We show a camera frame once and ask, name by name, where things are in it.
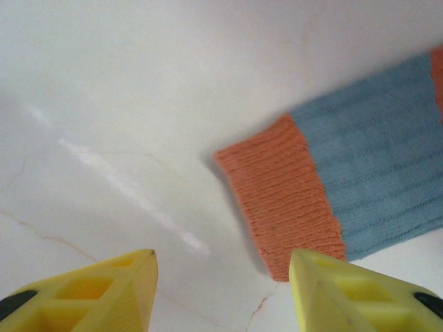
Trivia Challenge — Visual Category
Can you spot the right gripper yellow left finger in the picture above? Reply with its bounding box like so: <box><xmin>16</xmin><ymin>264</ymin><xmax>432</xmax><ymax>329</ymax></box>
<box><xmin>0</xmin><ymin>248</ymin><xmax>159</xmax><ymax>332</ymax></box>

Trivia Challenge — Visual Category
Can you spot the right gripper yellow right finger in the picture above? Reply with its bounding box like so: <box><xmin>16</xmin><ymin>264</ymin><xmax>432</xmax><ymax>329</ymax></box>
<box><xmin>289</xmin><ymin>248</ymin><xmax>443</xmax><ymax>332</ymax></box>

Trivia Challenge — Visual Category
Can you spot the grey blue sock orange cuff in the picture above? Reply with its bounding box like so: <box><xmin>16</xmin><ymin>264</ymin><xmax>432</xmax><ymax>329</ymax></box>
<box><xmin>213</xmin><ymin>44</ymin><xmax>443</xmax><ymax>284</ymax></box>

